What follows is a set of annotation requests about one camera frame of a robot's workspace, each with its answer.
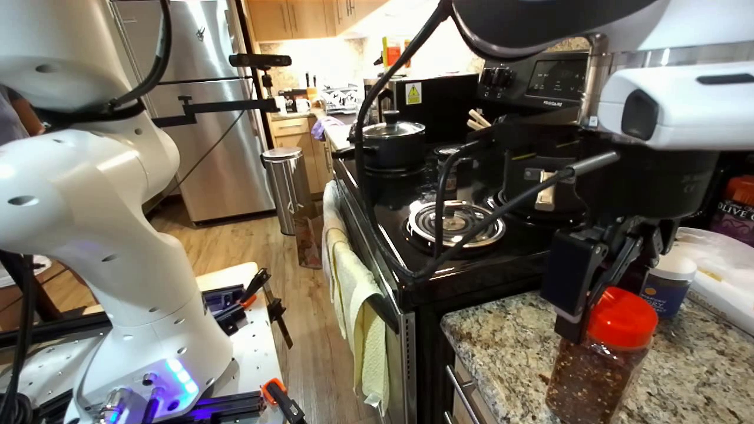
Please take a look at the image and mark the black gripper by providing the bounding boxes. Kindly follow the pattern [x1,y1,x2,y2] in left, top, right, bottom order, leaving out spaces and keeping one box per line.
[541,146,721,346]

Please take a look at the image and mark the clear spice jar red lid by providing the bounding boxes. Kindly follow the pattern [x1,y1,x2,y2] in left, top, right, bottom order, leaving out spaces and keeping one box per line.
[543,285,660,424]

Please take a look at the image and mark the black electric stove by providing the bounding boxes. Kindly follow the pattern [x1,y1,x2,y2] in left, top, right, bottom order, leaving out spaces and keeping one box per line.
[325,33,621,424]

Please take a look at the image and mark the blue container white lid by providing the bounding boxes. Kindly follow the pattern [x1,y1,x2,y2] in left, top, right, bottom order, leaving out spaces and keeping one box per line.
[638,247,700,325]

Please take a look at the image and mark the purple package orange lid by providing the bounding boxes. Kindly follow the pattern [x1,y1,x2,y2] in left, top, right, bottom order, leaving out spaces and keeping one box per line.
[712,174,754,247]

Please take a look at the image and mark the chrome coil burner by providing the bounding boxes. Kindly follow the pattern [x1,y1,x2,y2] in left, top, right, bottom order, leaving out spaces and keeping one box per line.
[402,194,509,251]

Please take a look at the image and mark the black appliance yellow sticker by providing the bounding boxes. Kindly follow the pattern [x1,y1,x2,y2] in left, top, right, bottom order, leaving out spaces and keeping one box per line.
[390,71,482,137]

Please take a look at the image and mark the yellow kitchen towel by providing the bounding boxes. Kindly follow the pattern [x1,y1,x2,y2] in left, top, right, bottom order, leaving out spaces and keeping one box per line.
[318,181,396,418]

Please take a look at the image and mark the silver toaster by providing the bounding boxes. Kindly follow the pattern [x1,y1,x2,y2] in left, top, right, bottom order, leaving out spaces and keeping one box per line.
[321,80,368,115]

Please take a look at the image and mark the stainless trash can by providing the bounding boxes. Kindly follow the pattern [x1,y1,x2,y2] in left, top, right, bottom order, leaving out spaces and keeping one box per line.
[258,146,304,237]

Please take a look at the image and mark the wooden lower cabinet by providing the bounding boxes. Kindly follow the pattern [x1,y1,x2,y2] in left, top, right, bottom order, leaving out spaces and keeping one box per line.
[266,111,336,197]

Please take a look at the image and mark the black orange clamp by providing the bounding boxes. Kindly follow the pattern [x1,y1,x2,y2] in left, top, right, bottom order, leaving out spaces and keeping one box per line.
[261,375,309,424]
[210,266,273,325]

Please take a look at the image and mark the wooden upper kitchen cabinets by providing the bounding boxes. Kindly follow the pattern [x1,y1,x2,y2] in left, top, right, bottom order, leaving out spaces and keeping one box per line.
[242,0,390,42]

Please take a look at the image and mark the stainless steel fridge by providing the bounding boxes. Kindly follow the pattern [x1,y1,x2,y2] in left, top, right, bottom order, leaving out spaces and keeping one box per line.
[109,0,277,226]

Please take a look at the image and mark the black pot silver handle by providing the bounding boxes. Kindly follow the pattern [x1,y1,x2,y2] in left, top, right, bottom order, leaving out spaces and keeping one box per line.
[438,107,623,237]

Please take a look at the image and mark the black stereo camera bar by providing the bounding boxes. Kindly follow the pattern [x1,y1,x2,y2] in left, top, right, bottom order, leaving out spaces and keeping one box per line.
[225,52,294,71]

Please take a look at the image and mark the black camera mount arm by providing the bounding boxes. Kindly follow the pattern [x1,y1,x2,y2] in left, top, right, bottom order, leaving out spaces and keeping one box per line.
[150,68,281,126]

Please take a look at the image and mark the black base cable bundle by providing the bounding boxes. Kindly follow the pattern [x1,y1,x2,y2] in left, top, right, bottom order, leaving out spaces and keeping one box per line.
[0,250,41,424]

